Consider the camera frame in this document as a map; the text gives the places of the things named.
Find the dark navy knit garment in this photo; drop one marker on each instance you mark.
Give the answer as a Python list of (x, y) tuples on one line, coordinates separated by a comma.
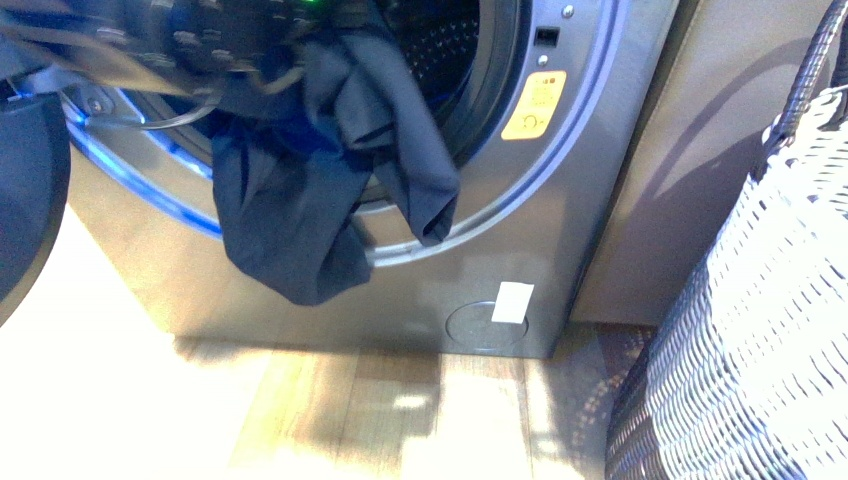
[(285, 186)]

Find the grey front-load washing machine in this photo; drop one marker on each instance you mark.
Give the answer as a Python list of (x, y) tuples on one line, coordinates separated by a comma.
[(528, 211)]

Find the washing machine round door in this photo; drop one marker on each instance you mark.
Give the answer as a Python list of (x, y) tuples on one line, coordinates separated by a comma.
[(35, 178)]

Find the white rectangular sticker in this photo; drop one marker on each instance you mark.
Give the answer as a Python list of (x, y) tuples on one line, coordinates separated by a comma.
[(512, 302)]

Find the orange warning sticker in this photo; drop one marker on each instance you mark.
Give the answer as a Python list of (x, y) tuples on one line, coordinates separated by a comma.
[(536, 106)]

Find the white wicker laundry basket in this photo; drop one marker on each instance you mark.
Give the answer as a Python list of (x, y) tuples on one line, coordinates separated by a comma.
[(746, 378)]

